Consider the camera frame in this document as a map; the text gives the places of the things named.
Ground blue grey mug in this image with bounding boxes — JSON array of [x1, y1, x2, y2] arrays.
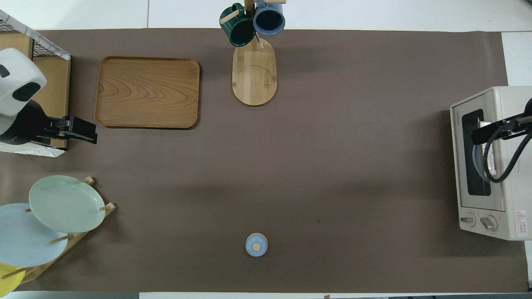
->
[[253, 0, 286, 37]]

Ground rectangular wooden serving tray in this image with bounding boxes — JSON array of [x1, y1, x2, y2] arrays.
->
[[95, 56, 200, 130]]

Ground dark green mug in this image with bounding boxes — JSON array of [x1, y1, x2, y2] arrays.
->
[[219, 3, 257, 47]]

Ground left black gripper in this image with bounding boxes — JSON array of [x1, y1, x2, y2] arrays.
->
[[44, 115, 99, 145]]

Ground yellow plate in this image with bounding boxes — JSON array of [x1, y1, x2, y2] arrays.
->
[[0, 263, 26, 298]]

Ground light blue racked plate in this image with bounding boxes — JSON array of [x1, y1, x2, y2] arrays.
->
[[0, 203, 69, 268]]

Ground light blue round plate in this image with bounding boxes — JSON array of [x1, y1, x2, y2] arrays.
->
[[473, 143, 488, 180]]

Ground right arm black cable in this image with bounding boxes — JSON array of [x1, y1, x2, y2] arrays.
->
[[482, 120, 532, 184]]

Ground brown table mat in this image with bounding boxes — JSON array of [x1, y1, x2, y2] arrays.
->
[[0, 28, 529, 293]]

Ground beige toaster oven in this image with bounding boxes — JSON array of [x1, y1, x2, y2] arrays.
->
[[450, 86, 532, 241]]

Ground wooden plate rack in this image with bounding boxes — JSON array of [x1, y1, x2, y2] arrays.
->
[[0, 176, 116, 285]]

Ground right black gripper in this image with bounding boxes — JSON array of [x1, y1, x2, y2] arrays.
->
[[471, 116, 522, 146]]

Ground wooden mug tree stand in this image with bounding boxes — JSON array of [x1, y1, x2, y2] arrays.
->
[[220, 0, 287, 107]]

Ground pale green plate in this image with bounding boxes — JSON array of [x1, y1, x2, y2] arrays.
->
[[29, 175, 106, 233]]

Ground small blue lidded jar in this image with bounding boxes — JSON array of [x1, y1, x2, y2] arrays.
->
[[245, 233, 268, 257]]

